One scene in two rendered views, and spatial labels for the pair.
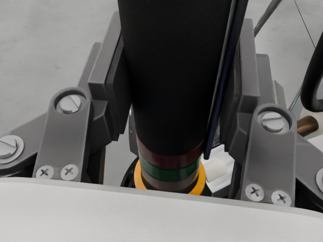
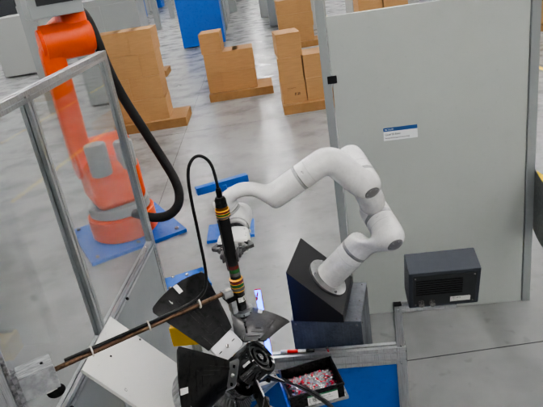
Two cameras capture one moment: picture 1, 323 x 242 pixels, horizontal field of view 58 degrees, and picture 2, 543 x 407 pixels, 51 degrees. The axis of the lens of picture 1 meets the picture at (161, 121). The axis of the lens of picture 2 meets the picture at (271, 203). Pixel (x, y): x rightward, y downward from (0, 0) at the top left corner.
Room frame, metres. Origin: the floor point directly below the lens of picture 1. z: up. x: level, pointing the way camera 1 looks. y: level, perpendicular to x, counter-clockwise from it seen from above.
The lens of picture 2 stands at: (1.64, 0.11, 2.36)
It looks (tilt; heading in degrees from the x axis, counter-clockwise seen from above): 23 degrees down; 179
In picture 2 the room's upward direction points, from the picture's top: 9 degrees counter-clockwise
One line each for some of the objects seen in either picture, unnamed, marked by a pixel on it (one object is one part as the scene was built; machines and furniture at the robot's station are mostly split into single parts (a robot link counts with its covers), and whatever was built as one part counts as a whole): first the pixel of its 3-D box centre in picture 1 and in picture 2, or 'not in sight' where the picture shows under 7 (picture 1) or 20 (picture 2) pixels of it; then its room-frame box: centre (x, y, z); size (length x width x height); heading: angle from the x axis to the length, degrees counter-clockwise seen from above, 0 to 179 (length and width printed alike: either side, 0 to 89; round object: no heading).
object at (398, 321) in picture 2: not in sight; (398, 324); (-0.20, 0.57, 0.96); 0.03 x 0.03 x 0.20; 82
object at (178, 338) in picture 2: not in sight; (192, 329); (-0.32, -0.25, 1.02); 0.16 x 0.10 x 0.11; 82
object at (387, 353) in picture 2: not in sight; (295, 361); (-0.26, 0.14, 0.82); 0.90 x 0.04 x 0.08; 82
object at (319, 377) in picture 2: not in sight; (313, 385); (-0.09, 0.19, 0.83); 0.19 x 0.14 x 0.04; 98
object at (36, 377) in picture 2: not in sight; (35, 378); (0.36, -0.56, 1.42); 0.10 x 0.07 x 0.08; 117
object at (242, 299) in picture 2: not in sight; (231, 256); (0.08, 0.00, 1.54); 0.04 x 0.04 x 0.46
